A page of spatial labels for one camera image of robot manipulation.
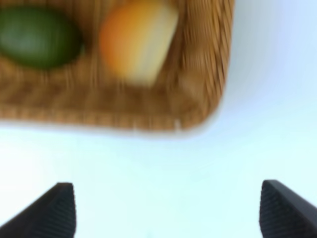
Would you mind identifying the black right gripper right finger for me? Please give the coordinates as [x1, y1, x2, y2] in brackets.
[259, 179, 317, 238]

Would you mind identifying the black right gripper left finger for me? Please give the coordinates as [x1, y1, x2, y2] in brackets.
[0, 182, 76, 238]

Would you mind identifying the green lime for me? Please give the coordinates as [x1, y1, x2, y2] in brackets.
[0, 5, 84, 69]

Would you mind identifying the orange red peach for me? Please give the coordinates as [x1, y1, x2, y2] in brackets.
[99, 0, 179, 87]

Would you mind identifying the orange wicker basket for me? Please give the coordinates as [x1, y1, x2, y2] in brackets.
[0, 0, 235, 131]

